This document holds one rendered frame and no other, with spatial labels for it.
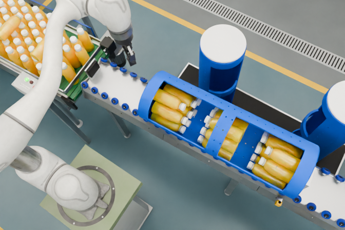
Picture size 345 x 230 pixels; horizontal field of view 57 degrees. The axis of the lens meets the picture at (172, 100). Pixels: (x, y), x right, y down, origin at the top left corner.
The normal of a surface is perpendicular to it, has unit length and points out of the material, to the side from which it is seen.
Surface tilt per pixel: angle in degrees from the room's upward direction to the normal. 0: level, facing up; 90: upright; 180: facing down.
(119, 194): 2
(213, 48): 0
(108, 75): 0
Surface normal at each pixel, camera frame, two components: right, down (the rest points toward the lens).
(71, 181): 0.00, -0.29
